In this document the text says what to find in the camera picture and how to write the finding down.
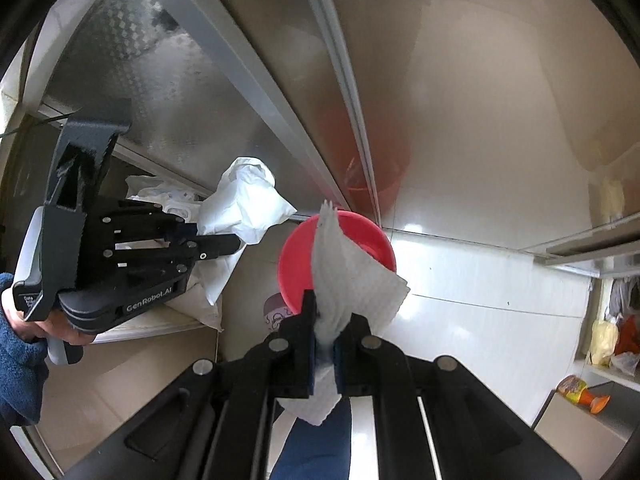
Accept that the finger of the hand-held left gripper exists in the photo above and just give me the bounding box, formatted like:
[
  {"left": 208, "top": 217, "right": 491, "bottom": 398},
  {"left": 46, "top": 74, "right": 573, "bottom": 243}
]
[
  {"left": 84, "top": 233, "right": 245, "bottom": 287},
  {"left": 94, "top": 198, "right": 199, "bottom": 244}
]

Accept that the red round bin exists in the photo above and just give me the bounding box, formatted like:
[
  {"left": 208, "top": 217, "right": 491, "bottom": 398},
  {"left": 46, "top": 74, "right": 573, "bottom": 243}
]
[{"left": 276, "top": 211, "right": 397, "bottom": 317}]

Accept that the person's blue clothing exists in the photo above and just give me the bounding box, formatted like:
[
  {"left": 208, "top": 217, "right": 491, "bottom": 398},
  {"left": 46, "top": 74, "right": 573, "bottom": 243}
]
[{"left": 270, "top": 400, "right": 353, "bottom": 480}]

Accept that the orange yellow plastic container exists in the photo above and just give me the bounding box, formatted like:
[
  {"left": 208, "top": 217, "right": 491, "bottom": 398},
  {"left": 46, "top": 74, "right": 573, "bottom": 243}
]
[{"left": 556, "top": 375, "right": 612, "bottom": 415}]

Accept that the white paper sheet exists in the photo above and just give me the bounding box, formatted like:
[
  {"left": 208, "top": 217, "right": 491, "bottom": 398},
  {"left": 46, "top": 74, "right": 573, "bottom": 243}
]
[{"left": 192, "top": 156, "right": 298, "bottom": 306}]

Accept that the orange plastic bag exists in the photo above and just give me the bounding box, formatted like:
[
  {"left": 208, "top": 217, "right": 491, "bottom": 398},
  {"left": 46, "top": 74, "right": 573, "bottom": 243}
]
[{"left": 614, "top": 314, "right": 640, "bottom": 356}]

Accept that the white printed plastic bag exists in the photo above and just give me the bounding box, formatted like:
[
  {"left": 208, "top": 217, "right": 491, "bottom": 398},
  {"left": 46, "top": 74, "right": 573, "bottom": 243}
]
[{"left": 125, "top": 175, "right": 203, "bottom": 223}]

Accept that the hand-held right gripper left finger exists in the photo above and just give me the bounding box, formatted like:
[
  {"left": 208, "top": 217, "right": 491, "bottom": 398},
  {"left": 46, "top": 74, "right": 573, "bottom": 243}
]
[{"left": 60, "top": 290, "right": 321, "bottom": 480}]

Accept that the person's left hand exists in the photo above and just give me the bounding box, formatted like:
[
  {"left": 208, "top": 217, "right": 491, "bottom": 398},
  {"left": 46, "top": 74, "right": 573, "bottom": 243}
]
[{"left": 7, "top": 309, "right": 96, "bottom": 347}]

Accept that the person's left forearm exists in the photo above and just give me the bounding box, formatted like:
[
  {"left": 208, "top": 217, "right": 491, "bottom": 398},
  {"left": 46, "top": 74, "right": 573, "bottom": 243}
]
[{"left": 0, "top": 272, "right": 51, "bottom": 426}]

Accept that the yellow plastic bag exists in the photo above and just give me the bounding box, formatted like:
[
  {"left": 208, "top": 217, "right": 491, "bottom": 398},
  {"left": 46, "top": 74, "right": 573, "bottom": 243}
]
[{"left": 590, "top": 320, "right": 621, "bottom": 367}]

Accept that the white paper towel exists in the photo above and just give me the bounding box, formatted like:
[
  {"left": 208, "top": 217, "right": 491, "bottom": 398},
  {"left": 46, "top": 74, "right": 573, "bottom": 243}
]
[{"left": 280, "top": 200, "right": 412, "bottom": 426}]

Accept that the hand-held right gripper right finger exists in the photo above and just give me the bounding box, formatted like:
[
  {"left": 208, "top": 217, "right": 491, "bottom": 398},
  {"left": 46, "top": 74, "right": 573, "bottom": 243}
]
[{"left": 333, "top": 312, "right": 583, "bottom": 480}]

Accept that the small white plastic bag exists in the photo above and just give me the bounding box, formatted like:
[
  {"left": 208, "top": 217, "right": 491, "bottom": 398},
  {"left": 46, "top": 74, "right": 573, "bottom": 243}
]
[{"left": 610, "top": 352, "right": 640, "bottom": 376}]

